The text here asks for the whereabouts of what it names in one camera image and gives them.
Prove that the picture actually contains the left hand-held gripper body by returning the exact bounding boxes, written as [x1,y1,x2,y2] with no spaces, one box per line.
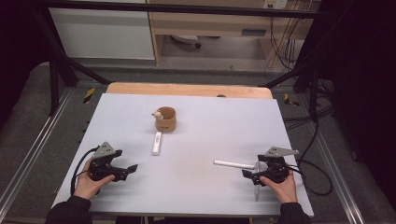
[88,141,125,183]

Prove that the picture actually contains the person's left hand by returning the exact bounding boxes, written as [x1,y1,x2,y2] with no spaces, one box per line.
[73,158,116,201]

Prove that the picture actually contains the wooden table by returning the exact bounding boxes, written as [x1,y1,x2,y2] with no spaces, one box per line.
[106,81,274,100]

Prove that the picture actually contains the white round pen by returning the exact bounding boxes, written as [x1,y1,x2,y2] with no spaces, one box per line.
[213,160,256,171]

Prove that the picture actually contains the black floor cables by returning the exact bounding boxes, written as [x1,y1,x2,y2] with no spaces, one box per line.
[282,78,335,162]

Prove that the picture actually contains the aluminium floor rail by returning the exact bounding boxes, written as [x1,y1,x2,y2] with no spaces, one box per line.
[0,89,75,213]
[311,130,366,224]

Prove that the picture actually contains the person's right hand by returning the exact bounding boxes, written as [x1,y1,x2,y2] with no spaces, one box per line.
[259,169,299,205]

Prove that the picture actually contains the yellow black tape strip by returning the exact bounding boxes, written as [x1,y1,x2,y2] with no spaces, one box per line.
[283,92,301,107]
[82,87,96,105]

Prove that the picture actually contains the wooden desk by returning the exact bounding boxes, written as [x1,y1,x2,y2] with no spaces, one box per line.
[146,0,321,67]

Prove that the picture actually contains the white cabinet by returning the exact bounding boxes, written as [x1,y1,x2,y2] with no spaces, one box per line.
[48,0,156,61]

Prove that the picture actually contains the right hand-held gripper black cable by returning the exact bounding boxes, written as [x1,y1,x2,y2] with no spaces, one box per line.
[288,159,333,197]

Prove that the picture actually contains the office chair base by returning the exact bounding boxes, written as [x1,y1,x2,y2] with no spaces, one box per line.
[170,34,204,49]

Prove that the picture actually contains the hand-held gripper black cable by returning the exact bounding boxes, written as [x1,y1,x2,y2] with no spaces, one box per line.
[70,147,101,197]
[288,159,333,197]

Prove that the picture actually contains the brown cup with animal figure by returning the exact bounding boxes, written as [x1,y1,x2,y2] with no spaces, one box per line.
[151,105,177,133]

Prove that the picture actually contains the black metal frame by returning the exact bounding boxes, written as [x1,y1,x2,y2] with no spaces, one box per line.
[31,0,331,117]

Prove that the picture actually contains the hanging cable bundle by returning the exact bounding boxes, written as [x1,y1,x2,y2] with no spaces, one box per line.
[266,15,302,72]

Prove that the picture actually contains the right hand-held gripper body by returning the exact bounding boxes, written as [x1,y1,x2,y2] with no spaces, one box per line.
[257,146,300,185]

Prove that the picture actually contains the left hand-held gripper black cable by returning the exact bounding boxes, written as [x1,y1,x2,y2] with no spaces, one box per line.
[70,147,101,197]

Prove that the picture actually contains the white power strip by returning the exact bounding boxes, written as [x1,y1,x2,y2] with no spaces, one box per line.
[262,0,290,10]

